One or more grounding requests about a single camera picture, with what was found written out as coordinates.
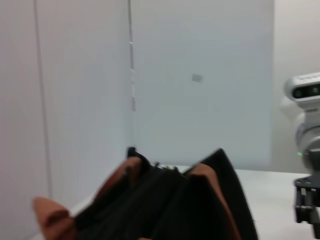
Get silver zipper pull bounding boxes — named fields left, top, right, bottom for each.
left=154, top=161, right=179, bottom=173

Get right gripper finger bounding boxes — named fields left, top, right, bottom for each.
left=294, top=187, right=315, bottom=225

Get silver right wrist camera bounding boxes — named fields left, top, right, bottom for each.
left=284, top=71, right=320, bottom=110

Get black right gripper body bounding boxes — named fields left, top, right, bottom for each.
left=293, top=174, right=320, bottom=238

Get black food bag orange straps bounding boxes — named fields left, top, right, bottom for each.
left=32, top=146, right=260, bottom=240

